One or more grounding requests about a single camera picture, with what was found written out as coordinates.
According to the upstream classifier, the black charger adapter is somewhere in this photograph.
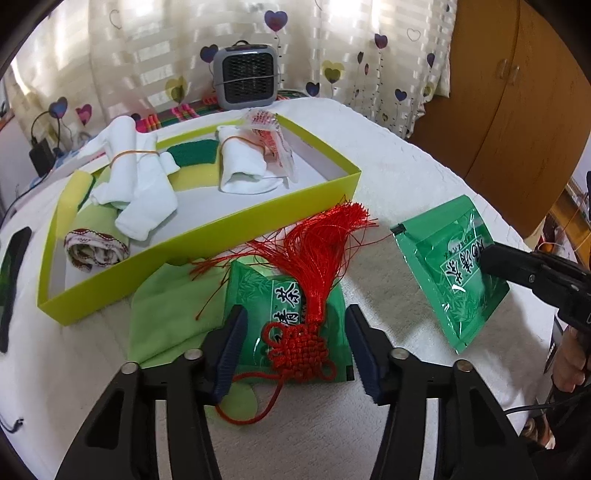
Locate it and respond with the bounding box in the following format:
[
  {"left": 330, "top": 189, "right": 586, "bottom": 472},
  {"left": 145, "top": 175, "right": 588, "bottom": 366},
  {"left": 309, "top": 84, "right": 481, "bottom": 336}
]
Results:
[{"left": 28, "top": 136, "right": 56, "bottom": 174}]

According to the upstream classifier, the black charging cable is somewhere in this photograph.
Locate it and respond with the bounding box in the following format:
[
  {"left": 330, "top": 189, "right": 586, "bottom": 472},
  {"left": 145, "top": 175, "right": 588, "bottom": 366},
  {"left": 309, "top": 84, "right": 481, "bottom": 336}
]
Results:
[{"left": 0, "top": 109, "right": 61, "bottom": 435}]

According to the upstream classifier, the small white rolled towel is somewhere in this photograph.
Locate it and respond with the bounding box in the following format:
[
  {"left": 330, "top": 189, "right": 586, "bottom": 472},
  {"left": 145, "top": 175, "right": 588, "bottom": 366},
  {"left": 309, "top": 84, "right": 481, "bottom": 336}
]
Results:
[{"left": 217, "top": 124, "right": 282, "bottom": 195}]

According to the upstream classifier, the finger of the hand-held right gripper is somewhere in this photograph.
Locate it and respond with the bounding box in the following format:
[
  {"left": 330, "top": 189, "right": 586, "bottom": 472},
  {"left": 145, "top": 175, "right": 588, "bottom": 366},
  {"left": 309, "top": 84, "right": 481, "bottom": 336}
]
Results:
[{"left": 480, "top": 244, "right": 591, "bottom": 315}]

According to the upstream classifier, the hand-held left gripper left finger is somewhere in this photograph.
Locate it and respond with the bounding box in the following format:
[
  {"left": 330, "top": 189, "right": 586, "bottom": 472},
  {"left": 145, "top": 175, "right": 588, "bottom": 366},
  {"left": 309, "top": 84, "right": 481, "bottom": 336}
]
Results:
[{"left": 54, "top": 305, "right": 247, "bottom": 480}]

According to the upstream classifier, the rolled patterned cloth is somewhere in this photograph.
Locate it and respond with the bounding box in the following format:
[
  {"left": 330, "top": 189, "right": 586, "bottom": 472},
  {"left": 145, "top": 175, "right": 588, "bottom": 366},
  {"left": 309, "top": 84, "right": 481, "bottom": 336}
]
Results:
[{"left": 65, "top": 203, "right": 132, "bottom": 269}]

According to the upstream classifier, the light green cloth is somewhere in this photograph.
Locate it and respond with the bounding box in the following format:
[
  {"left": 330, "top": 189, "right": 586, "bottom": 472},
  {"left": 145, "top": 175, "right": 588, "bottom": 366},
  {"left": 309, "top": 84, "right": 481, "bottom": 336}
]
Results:
[{"left": 127, "top": 262, "right": 259, "bottom": 416}]

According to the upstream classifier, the clear red-printed plastic packet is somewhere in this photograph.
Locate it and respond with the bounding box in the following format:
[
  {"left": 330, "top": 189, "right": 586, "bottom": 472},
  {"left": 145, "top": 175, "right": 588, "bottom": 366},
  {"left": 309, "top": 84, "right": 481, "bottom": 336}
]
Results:
[{"left": 240, "top": 109, "right": 296, "bottom": 185}]

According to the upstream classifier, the black smartphone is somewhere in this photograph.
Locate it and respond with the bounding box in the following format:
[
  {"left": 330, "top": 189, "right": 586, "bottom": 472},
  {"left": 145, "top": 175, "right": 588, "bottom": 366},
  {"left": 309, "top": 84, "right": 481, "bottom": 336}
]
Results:
[{"left": 0, "top": 226, "right": 33, "bottom": 354}]

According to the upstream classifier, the green tea packet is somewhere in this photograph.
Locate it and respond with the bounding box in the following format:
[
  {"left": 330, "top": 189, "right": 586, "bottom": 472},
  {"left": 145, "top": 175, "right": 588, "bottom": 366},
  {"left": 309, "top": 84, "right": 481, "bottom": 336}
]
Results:
[
  {"left": 226, "top": 261, "right": 355, "bottom": 384},
  {"left": 390, "top": 195, "right": 509, "bottom": 354}
]

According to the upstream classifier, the wooden wardrobe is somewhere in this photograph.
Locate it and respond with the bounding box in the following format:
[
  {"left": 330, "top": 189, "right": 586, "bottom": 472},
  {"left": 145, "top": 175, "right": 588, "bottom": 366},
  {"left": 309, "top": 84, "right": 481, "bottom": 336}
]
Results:
[{"left": 411, "top": 0, "right": 591, "bottom": 241}]

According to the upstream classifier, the small grey heater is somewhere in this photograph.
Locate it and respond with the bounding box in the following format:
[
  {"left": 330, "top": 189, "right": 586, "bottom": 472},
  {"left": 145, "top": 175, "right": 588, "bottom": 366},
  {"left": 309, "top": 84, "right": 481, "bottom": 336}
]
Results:
[{"left": 211, "top": 41, "right": 280, "bottom": 110}]

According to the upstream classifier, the colourful striped cloth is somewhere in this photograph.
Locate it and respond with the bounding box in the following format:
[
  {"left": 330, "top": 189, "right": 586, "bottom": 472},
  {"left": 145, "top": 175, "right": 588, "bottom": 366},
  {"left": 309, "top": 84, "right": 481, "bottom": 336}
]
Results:
[{"left": 131, "top": 90, "right": 308, "bottom": 132}]

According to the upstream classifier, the red knot tassel ornament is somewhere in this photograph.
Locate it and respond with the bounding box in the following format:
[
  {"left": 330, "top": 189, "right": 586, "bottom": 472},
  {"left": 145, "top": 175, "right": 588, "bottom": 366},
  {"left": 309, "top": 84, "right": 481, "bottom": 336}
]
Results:
[{"left": 191, "top": 196, "right": 380, "bottom": 428}]

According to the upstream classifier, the person's right hand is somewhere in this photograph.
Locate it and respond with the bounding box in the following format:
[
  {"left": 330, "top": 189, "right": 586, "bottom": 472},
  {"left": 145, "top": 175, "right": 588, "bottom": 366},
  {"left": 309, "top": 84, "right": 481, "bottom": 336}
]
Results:
[{"left": 551, "top": 329, "right": 591, "bottom": 394}]

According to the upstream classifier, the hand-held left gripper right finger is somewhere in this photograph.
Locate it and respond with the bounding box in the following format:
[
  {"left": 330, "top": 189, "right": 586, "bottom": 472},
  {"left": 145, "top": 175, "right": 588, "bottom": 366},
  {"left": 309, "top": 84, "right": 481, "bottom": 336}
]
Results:
[{"left": 345, "top": 305, "right": 539, "bottom": 480}]

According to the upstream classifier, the large white towel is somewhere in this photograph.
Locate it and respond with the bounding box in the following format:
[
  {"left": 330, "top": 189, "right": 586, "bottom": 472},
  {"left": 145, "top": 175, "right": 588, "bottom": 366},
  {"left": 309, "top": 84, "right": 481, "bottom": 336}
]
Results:
[{"left": 76, "top": 115, "right": 178, "bottom": 241}]

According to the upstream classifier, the heart-print white curtain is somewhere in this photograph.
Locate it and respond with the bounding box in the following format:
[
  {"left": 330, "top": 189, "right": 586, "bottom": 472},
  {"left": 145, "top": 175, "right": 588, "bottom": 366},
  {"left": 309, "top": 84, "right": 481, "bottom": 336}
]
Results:
[{"left": 0, "top": 0, "right": 458, "bottom": 153}]

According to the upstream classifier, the lime green cardboard box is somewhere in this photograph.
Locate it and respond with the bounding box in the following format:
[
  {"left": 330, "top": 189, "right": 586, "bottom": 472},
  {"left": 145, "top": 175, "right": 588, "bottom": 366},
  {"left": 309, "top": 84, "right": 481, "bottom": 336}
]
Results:
[{"left": 37, "top": 111, "right": 362, "bottom": 328}]

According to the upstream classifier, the person's right forearm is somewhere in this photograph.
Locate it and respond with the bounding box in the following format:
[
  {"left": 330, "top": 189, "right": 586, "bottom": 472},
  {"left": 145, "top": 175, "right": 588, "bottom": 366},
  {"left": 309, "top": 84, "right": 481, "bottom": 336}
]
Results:
[{"left": 531, "top": 388, "right": 591, "bottom": 480}]

